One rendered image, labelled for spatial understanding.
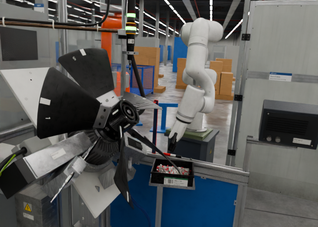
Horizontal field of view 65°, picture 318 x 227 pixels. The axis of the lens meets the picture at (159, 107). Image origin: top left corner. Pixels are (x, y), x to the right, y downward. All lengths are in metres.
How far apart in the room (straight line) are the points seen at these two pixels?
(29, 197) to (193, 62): 0.92
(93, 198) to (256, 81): 2.13
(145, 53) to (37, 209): 8.23
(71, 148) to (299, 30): 2.37
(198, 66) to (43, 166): 0.73
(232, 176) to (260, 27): 1.72
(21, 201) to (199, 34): 1.08
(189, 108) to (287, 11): 1.90
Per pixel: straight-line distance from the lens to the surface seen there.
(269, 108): 1.30
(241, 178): 1.47
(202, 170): 1.48
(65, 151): 0.93
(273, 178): 3.07
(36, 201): 1.23
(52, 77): 0.86
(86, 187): 1.08
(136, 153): 1.21
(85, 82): 1.09
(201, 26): 1.23
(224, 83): 8.61
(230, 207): 1.58
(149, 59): 9.12
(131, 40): 1.08
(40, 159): 0.87
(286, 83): 2.80
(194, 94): 1.09
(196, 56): 1.17
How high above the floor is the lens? 1.47
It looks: 13 degrees down
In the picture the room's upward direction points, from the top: 3 degrees clockwise
